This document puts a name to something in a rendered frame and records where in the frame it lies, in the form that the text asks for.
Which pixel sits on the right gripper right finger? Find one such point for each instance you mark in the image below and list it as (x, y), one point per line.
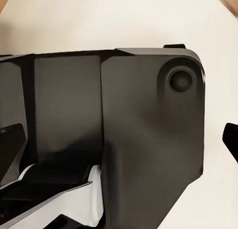
(230, 139)

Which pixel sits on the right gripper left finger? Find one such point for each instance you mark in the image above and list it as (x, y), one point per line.
(12, 138)

